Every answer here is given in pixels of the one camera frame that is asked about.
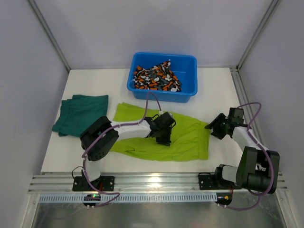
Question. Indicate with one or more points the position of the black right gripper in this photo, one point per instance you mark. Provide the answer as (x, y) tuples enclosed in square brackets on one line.
[(218, 127)]

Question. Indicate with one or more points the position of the lime green shorts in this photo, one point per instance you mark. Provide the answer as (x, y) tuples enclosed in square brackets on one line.
[(189, 141)]

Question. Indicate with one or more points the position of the right controller board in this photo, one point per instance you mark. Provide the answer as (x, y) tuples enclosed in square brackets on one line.
[(223, 199)]

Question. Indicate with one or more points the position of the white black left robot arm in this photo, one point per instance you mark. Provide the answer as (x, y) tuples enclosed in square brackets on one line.
[(101, 137)]

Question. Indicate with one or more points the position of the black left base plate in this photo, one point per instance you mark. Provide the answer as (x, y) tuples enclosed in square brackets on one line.
[(103, 183)]

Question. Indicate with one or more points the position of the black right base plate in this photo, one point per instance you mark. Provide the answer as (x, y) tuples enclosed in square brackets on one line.
[(210, 181)]

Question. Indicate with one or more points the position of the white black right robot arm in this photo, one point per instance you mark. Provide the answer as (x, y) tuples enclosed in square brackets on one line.
[(258, 167)]

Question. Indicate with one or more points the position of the grey slotted cable duct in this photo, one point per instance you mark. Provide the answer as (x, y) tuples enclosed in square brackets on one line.
[(132, 197)]

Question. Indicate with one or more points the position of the left controller board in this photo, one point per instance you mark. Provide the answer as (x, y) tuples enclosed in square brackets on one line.
[(91, 200)]

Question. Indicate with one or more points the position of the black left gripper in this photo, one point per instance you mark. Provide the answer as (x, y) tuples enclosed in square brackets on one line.
[(163, 138)]

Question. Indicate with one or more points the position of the orange black patterned shorts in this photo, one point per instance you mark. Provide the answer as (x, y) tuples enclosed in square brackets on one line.
[(159, 77)]

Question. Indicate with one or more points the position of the left aluminium frame post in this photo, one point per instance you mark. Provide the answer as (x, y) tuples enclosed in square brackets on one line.
[(45, 27)]

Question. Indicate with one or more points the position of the right side aluminium rail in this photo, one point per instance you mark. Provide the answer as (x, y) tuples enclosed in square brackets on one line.
[(241, 93)]

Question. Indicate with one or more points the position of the dark green shorts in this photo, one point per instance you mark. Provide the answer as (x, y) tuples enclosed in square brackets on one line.
[(78, 113)]

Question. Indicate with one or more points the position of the right aluminium frame post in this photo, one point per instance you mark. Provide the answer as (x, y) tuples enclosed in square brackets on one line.
[(258, 31)]

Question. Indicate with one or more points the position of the controller board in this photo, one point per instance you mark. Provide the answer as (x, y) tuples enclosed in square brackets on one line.
[(223, 199), (91, 200)]

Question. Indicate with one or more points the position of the aluminium mounting rail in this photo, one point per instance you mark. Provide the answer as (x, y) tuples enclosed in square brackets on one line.
[(62, 182)]

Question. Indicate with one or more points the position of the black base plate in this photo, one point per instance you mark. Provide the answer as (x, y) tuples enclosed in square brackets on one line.
[(210, 181), (103, 183)]

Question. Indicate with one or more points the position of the blue plastic bin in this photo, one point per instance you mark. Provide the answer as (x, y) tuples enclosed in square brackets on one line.
[(183, 66)]

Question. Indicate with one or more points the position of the aluminium frame post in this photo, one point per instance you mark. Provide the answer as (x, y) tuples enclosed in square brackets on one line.
[(45, 27), (258, 31)]

